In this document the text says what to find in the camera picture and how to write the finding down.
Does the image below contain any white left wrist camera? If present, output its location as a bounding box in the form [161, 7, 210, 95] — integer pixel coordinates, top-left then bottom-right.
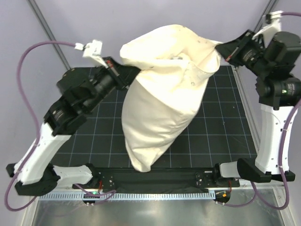
[74, 40, 109, 68]

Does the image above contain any left aluminium frame post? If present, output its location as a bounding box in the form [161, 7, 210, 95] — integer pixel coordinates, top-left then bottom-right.
[26, 0, 71, 70]

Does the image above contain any aluminium frame post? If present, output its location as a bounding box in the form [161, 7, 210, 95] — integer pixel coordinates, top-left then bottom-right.
[232, 0, 279, 71]
[26, 0, 71, 70]

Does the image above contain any black grid mat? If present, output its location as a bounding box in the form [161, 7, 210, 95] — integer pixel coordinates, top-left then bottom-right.
[52, 66, 257, 168]

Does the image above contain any cream pillowcase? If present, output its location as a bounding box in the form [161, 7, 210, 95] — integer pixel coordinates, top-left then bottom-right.
[120, 24, 221, 172]

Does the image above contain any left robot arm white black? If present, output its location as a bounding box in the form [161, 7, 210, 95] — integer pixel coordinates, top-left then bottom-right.
[6, 56, 140, 196]

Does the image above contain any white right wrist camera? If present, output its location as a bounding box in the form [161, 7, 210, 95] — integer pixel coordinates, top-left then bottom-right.
[252, 10, 283, 44]

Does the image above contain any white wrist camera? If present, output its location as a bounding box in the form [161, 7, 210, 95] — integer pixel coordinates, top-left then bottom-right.
[252, 10, 283, 44]
[74, 40, 109, 68]

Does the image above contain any right aluminium frame post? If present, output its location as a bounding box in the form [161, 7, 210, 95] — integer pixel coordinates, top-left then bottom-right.
[232, 0, 279, 71]

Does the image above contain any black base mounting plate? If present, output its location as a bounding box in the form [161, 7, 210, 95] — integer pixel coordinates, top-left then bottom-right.
[81, 168, 240, 193]

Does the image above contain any slotted grey cable duct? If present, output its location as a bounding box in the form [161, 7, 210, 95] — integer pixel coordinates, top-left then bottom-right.
[39, 190, 215, 201]

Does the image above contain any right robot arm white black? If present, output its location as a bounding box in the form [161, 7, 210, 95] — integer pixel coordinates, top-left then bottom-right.
[212, 30, 301, 186]

